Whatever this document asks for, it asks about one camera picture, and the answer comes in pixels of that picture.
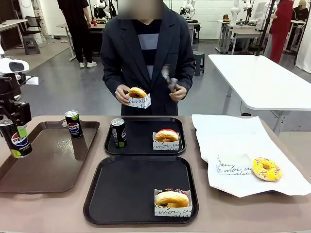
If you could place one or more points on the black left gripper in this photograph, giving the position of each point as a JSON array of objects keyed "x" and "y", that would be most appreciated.
[{"x": 20, "y": 111}]

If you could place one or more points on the black Pepsi can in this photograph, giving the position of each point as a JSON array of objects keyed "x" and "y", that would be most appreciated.
[
  {"x": 17, "y": 143},
  {"x": 74, "y": 127},
  {"x": 120, "y": 136}
]

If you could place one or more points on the brown glazed donut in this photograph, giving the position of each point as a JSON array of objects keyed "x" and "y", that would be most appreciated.
[{"x": 142, "y": 92}]

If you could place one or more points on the red frosted donut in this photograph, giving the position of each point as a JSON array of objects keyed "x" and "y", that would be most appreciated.
[{"x": 161, "y": 136}]

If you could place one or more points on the red glazed donut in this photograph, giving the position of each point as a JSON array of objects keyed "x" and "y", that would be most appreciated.
[{"x": 165, "y": 145}]

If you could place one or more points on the chocolate sprinkled donut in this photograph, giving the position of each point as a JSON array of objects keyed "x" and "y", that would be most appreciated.
[{"x": 161, "y": 199}]

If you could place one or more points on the dark serving tongs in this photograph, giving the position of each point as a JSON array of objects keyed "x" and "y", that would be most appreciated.
[{"x": 167, "y": 75}]

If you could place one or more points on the person's left forearm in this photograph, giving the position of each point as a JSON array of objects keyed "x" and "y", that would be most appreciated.
[{"x": 188, "y": 77}]

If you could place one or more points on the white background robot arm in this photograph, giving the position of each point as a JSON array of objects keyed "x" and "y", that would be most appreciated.
[
  {"x": 189, "y": 8},
  {"x": 234, "y": 11}
]

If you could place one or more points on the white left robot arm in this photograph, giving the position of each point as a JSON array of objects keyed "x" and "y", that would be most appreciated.
[{"x": 9, "y": 65}]

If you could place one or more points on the person's right forearm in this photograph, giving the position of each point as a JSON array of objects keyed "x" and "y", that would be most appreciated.
[{"x": 109, "y": 77}]

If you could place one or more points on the person's right hand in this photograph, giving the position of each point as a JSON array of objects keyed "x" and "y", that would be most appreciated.
[{"x": 121, "y": 94}]

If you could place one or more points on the person's left hand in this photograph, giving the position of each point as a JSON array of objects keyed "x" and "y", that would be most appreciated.
[{"x": 179, "y": 93}]

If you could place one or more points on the brown plastic tray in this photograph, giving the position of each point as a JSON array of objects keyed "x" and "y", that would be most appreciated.
[{"x": 48, "y": 165}]

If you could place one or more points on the grey plastic stool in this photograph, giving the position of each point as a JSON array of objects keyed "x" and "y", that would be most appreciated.
[{"x": 31, "y": 44}]

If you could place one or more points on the desk with white legs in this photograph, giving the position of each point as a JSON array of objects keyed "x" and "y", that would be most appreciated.
[{"x": 70, "y": 41}]

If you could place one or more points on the black office chair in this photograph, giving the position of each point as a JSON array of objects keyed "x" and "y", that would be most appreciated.
[{"x": 31, "y": 24}]

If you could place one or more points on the white background desk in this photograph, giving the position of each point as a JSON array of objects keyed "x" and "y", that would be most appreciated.
[{"x": 12, "y": 22}]

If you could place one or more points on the standing person in black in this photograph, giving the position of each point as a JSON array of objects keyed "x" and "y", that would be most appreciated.
[{"x": 75, "y": 31}]

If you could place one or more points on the smaller black plastic tray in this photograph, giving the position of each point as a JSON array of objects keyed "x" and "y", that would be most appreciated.
[{"x": 141, "y": 136}]

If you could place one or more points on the larger black plastic tray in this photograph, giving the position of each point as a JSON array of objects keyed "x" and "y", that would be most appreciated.
[{"x": 126, "y": 189}]

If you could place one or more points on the small red cup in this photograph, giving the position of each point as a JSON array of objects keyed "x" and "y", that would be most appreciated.
[{"x": 95, "y": 23}]

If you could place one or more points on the person in dark blazer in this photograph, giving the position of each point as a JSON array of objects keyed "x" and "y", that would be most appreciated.
[{"x": 126, "y": 48}]

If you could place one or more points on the dark grey stool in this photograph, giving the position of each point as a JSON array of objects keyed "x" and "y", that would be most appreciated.
[{"x": 199, "y": 63}]

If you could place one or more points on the white crumpled paper sheet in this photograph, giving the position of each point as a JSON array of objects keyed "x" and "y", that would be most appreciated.
[{"x": 226, "y": 136}]

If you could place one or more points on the yellow sprinkled donut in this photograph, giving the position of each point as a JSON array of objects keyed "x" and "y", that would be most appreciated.
[{"x": 257, "y": 167}]

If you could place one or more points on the large white table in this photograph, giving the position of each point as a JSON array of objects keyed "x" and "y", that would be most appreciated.
[{"x": 255, "y": 80}]

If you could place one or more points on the grey background work tables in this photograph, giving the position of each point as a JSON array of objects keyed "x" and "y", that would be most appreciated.
[{"x": 240, "y": 32}]

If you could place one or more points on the black slanted pole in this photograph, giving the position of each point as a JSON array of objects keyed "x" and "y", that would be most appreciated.
[{"x": 264, "y": 26}]

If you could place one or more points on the person in red apron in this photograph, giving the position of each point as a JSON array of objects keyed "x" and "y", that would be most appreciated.
[{"x": 279, "y": 29}]

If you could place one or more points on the white hanging curtain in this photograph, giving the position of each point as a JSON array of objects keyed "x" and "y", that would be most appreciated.
[{"x": 305, "y": 48}]

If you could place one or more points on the person in black shirt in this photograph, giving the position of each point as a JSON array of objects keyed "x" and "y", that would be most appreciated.
[{"x": 300, "y": 13}]

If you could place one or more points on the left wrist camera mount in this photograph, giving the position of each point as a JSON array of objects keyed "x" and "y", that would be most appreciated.
[{"x": 32, "y": 80}]

